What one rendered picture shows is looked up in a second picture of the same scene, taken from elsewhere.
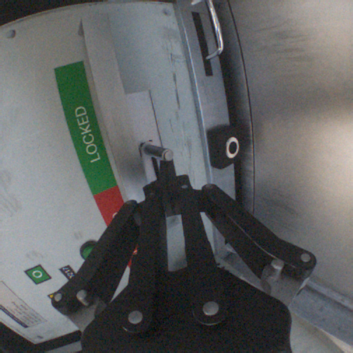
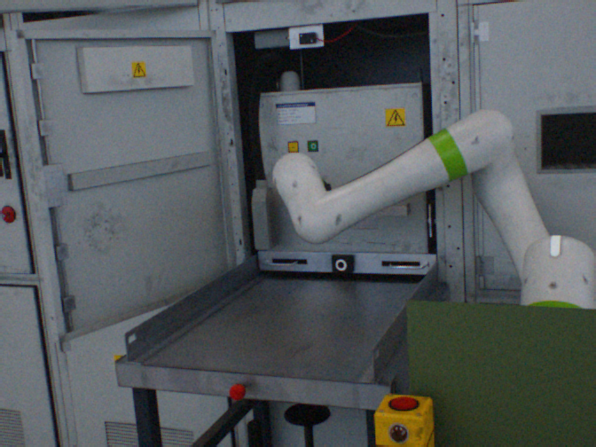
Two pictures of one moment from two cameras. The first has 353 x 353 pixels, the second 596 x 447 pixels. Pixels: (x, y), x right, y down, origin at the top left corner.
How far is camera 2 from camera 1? 1.92 m
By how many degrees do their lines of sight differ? 15
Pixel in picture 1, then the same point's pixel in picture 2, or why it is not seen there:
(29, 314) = (286, 118)
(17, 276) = (316, 134)
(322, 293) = (226, 298)
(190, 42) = (400, 255)
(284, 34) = (389, 291)
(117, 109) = not seen: hidden behind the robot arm
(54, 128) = not seen: hidden behind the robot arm
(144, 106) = (371, 224)
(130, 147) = not seen: hidden behind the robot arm
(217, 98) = (369, 266)
